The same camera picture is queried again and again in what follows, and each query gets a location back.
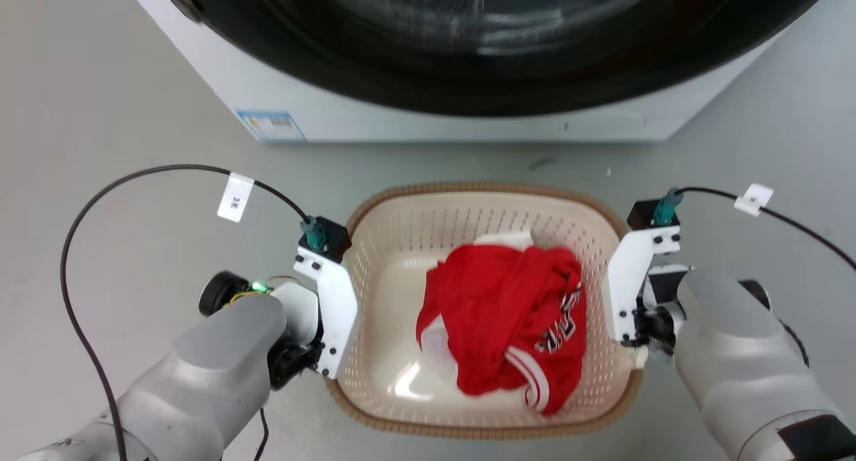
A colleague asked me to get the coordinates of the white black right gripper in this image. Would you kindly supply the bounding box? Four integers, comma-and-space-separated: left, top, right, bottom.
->
604, 225, 689, 349

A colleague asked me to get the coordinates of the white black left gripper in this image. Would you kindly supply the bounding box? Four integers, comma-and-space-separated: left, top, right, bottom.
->
270, 246, 359, 389

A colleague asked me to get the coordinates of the beige perforated laundry basket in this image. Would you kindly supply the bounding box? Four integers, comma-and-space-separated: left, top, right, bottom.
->
325, 182, 644, 440

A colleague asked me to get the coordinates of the red white sports jersey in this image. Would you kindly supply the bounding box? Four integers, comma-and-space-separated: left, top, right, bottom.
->
415, 230, 589, 416

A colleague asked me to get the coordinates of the small white paper tag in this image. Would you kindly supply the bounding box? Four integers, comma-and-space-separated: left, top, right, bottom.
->
733, 183, 775, 217

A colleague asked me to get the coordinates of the white paper tag with print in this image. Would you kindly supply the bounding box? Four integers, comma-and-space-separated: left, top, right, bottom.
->
217, 172, 255, 223

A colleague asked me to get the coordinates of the blue white energy label sticker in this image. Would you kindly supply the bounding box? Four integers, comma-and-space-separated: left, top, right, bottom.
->
237, 110, 307, 143

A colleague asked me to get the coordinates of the white washing machine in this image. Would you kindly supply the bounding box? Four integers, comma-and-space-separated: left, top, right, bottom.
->
120, 0, 856, 145

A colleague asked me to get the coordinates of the black round washing machine door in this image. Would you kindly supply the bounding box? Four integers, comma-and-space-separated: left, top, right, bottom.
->
159, 0, 838, 118

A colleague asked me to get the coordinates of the short thin black cable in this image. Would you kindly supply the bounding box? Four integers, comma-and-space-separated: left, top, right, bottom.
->
252, 407, 270, 461

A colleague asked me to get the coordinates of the long black right gripper cable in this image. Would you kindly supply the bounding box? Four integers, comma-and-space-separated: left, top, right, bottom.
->
674, 186, 856, 272

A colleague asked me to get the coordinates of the long black gripper cable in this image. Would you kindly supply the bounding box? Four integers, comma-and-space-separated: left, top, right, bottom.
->
60, 164, 315, 461
674, 186, 856, 272

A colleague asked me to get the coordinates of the long black left gripper cable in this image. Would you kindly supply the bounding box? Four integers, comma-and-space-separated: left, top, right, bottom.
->
60, 164, 315, 461

